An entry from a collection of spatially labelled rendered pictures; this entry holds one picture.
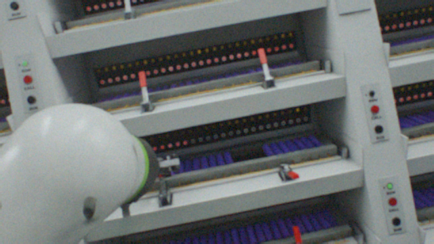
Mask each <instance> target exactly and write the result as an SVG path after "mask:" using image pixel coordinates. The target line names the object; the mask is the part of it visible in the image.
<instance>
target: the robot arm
mask: <svg viewBox="0 0 434 244"><path fill-rule="evenodd" d="M166 159H167V160H163V159H162V158H160V157H156V155H155V152H154V150H153V149H152V148H151V146H150V145H149V144H148V143H147V142H146V141H144V140H143V139H142V138H139V137H137V136H135V135H133V134H130V133H129V132H128V130H127V129H126V128H125V127H124V126H123V124H122V122H120V121H119V120H118V119H117V118H115V117H114V116H112V115H111V114H110V113H108V112H106V111H104V110H102V109H100V108H96V107H94V106H90V105H86V104H60V105H56V106H51V107H49V108H45V109H43V110H40V111H39V112H37V113H35V114H34V115H32V116H31V117H29V118H28V119H26V120H25V121H24V122H22V123H21V124H20V126H19V127H18V129H17V130H16V131H15V132H14V133H13V134H12V135H11V136H10V137H9V138H8V140H7V141H6V142H5V143H4V145H3V146H2V147H1V148H0V244H78V243H79V242H80V241H81V240H82V239H83V238H85V237H86V236H87V235H88V234H89V233H90V232H91V231H93V230H94V229H95V228H96V227H97V226H98V225H99V224H100V223H101V222H103V221H104V220H105V219H106V218H108V217H109V216H110V215H111V214H112V213H113V212H114V211H116V210H117V209H118V208H119V207H120V208H121V210H122V216H123V218H125V217H128V216H131V215H130V214H131V212H130V205H131V204H132V203H134V202H135V203H137V201H139V198H141V197H143V196H144V195H145V194H146V193H147V192H148V191H149V190H150V189H151V188H152V186H153V184H154V183H155V180H156V179H157V177H159V176H160V174H162V176H165V177H166V178H167V177H169V178H171V177H172V172H171V171H173V172H174V173H178V172H179V171H180V169H181V166H180V159H179V155H178V154H176V153H174V154H172V155H170V156H167V157H166Z"/></svg>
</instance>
